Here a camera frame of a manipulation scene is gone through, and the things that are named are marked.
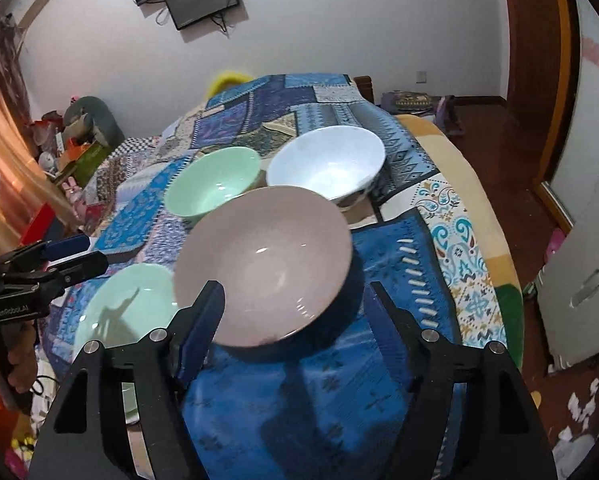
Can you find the person's left hand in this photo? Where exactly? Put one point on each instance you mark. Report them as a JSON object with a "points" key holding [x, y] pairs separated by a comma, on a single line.
{"points": [[21, 360]]}

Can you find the patchwork printed blanket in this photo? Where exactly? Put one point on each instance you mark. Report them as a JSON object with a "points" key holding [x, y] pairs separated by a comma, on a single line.
{"points": [[339, 410]]}

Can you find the green plate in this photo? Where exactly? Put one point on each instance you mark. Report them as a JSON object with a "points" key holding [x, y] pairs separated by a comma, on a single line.
{"points": [[129, 300]]}

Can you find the patterned bag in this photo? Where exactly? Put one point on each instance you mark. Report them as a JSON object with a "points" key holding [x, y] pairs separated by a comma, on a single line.
{"points": [[414, 105]]}

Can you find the wooden door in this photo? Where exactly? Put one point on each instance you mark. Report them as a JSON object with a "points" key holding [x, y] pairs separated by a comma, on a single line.
{"points": [[529, 35]]}

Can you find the grey plush toy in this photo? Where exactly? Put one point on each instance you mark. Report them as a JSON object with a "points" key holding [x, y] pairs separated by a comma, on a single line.
{"points": [[94, 117]]}

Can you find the green bowl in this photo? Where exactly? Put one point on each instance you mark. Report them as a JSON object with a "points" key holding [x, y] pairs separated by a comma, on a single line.
{"points": [[209, 185]]}

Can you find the red plastic bag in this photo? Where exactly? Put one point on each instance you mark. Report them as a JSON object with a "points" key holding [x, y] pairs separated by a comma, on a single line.
{"points": [[46, 122]]}

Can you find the pink bowl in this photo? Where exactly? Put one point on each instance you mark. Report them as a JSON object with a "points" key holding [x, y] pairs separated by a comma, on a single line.
{"points": [[264, 260]]}

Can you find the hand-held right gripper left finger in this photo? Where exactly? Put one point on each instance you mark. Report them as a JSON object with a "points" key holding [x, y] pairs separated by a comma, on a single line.
{"points": [[199, 345]]}

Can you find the brown patterned curtain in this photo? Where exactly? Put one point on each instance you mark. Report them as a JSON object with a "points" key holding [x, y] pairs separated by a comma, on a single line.
{"points": [[4, 70]]}

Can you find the white paper scraps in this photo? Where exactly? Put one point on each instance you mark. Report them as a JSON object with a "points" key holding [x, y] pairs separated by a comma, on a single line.
{"points": [[574, 405]]}

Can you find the orange curtain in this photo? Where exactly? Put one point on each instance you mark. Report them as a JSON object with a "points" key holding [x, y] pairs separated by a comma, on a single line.
{"points": [[9, 160]]}

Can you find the yellow foam tube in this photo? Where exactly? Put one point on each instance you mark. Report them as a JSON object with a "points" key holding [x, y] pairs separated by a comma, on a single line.
{"points": [[227, 82]]}

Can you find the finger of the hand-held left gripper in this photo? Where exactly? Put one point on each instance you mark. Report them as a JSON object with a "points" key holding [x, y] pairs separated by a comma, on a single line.
{"points": [[69, 245], [84, 265]]}

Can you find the pink rabbit toy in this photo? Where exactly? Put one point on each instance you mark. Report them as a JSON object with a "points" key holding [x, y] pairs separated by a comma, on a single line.
{"points": [[74, 195]]}

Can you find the wall outlet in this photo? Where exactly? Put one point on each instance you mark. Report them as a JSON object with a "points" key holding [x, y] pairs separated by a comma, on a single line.
{"points": [[421, 76]]}

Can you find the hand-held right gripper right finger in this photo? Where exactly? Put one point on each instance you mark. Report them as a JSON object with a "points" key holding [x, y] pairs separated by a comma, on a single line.
{"points": [[382, 317]]}

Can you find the white wardrobe door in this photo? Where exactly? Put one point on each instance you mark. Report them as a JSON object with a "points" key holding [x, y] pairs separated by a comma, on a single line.
{"points": [[594, 110]]}

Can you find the wooden bed frame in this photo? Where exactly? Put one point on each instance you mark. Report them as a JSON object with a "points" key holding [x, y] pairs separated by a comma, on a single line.
{"points": [[363, 90]]}

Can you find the red box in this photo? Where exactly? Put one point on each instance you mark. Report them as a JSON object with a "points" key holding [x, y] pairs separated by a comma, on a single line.
{"points": [[39, 225]]}

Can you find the pink plastic toy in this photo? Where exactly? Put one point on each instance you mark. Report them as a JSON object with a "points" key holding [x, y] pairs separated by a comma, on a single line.
{"points": [[554, 247]]}

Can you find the white bowl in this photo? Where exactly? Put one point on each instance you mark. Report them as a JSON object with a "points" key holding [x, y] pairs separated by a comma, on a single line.
{"points": [[324, 165]]}

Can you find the green storage box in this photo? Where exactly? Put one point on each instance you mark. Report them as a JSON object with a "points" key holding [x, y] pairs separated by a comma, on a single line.
{"points": [[86, 160]]}

